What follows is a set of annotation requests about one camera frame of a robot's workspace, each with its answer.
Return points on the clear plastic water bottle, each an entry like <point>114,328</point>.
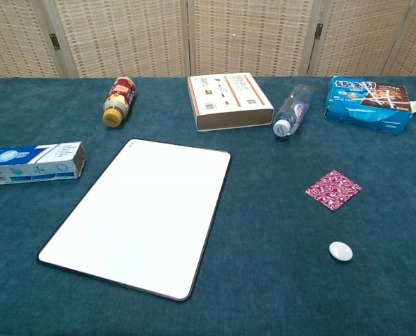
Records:
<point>293,108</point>

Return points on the blue white toothpaste box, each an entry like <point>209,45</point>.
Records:
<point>29,164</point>

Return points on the brown drink bottle yellow cap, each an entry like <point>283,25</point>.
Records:
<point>118,98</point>

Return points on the pink patterned small card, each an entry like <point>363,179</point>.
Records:
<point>333,190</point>

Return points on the woven bamboo screen panel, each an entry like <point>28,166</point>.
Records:
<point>358,35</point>
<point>250,35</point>
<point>15,35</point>
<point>414,45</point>
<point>124,35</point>

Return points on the white round disc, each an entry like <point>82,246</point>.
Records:
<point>340,251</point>

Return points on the dark metal screen hinge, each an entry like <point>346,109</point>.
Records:
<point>55,41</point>
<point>318,31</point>

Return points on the teal carpet table cover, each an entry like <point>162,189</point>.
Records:
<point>264,245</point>

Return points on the blue cookie snack package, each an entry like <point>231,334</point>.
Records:
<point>362,101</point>

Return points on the white rectangular board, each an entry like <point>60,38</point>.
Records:
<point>134,217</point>

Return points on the cream book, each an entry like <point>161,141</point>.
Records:
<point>225,98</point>

